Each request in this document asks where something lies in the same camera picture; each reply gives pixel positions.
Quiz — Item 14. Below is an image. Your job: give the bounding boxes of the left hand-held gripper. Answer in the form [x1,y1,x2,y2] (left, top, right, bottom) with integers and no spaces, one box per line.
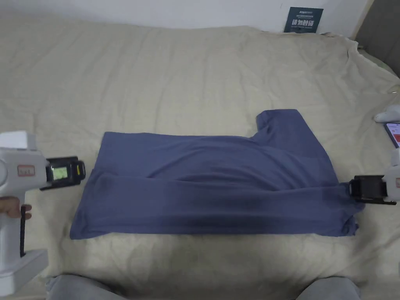
[0,131,86,287]

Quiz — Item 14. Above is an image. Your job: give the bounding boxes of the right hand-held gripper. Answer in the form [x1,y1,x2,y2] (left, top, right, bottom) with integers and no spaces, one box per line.
[347,149,400,206]

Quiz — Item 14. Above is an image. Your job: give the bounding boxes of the dark blue shirt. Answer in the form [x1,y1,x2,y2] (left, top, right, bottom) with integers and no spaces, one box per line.
[69,109,366,241]

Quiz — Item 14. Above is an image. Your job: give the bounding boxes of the person's left hand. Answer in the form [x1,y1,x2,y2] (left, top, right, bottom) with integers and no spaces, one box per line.
[0,196,33,220]

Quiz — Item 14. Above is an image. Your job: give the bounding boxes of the phone with lit screen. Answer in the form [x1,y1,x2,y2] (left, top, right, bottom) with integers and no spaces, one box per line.
[384,122,400,149]

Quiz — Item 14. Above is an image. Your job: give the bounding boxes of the white hand controller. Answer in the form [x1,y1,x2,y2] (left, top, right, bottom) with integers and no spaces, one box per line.
[374,105,400,123]

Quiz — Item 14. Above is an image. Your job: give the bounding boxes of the person's legs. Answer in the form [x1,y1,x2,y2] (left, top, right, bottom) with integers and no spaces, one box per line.
[46,274,361,300]

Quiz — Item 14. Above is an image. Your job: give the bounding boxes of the bed with beige sheet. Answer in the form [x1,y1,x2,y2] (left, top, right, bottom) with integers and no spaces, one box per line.
[0,17,400,300]

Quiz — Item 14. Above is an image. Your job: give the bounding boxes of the grey padded headboard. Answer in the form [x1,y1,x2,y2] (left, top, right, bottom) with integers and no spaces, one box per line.
[355,0,400,79]

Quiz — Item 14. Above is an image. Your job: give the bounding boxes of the dark teal sign card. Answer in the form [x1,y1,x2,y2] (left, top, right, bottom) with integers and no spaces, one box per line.
[283,7,324,34]

